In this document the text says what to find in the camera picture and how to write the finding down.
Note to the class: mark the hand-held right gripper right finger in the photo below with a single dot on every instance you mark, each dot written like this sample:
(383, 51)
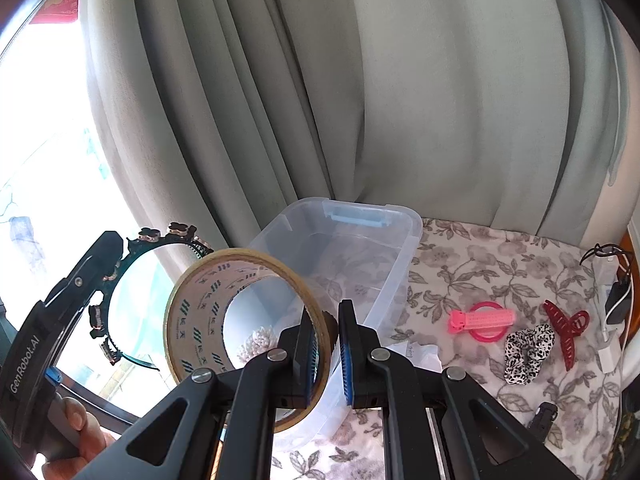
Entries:
(348, 370)

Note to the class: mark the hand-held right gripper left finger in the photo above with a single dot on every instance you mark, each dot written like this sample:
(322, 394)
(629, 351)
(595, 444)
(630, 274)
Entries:
(306, 365)

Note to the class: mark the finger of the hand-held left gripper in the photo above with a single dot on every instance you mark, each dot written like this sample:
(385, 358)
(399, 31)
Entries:
(90, 270)

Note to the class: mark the pack of cotton swabs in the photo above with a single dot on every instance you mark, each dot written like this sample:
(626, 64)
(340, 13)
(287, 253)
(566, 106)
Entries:
(257, 342)

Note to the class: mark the black clover headband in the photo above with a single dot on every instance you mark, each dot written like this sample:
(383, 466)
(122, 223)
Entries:
(150, 234)

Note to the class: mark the clear plastic storage bin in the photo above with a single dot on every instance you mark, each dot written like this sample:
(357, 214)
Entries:
(395, 280)

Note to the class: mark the pink hair roller clip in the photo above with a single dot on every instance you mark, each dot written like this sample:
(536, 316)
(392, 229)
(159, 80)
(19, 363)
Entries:
(480, 319)

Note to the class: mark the leopard print scrunchie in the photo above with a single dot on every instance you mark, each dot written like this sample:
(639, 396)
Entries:
(517, 355)

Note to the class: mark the small black clip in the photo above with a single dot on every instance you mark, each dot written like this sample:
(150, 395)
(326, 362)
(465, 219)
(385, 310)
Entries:
(542, 417)

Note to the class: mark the dark red claw clip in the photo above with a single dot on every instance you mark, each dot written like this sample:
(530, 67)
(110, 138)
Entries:
(562, 330)

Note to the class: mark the person's left hand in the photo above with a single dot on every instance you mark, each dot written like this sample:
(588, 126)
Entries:
(77, 422)

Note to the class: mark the grey floral blanket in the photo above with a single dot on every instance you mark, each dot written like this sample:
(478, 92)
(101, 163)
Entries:
(450, 270)

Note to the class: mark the white charger adapter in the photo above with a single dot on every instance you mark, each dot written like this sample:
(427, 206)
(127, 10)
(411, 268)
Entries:
(608, 359)

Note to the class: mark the white power strip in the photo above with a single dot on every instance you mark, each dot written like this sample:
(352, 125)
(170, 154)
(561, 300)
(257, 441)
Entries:
(602, 275)

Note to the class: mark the black charger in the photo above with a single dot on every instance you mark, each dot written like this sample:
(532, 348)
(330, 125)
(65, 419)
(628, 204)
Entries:
(619, 302)

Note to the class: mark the pale green curtain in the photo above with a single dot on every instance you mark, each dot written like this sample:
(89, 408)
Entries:
(350, 85)

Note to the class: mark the dark floral cloth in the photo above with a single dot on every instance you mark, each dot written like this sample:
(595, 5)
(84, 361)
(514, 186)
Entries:
(629, 435)

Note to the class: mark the brown wooden cabinet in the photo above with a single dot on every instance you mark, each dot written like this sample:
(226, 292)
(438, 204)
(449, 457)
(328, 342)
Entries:
(632, 270)

